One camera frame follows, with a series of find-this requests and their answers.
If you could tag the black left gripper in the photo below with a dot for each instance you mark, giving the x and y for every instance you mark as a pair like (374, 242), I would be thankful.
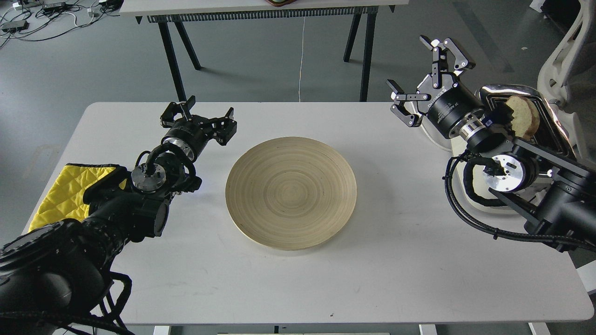
(192, 136)

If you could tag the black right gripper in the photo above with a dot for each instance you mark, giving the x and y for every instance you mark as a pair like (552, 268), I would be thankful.
(441, 98)

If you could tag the slice of bread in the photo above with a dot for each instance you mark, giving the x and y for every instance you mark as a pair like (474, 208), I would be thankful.
(525, 117)

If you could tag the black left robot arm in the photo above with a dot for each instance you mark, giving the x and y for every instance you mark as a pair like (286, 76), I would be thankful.
(60, 274)

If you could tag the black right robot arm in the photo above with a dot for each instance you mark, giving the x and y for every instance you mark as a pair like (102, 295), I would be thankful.
(505, 166)

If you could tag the white chrome toaster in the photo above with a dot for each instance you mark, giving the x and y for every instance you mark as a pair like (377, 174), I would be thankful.
(550, 135)

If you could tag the white background table black legs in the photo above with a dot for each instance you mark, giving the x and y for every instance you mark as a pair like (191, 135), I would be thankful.
(177, 12)

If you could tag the round wooden plate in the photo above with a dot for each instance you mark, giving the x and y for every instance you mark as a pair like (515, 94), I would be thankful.
(291, 193)

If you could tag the brown object on background table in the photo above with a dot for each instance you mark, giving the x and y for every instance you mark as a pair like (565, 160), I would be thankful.
(279, 3)

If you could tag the white office chair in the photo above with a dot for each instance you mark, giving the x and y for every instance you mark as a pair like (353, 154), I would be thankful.
(567, 78)

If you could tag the yellow quilted cloth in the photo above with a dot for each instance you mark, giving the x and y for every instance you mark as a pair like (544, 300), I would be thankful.
(65, 197)

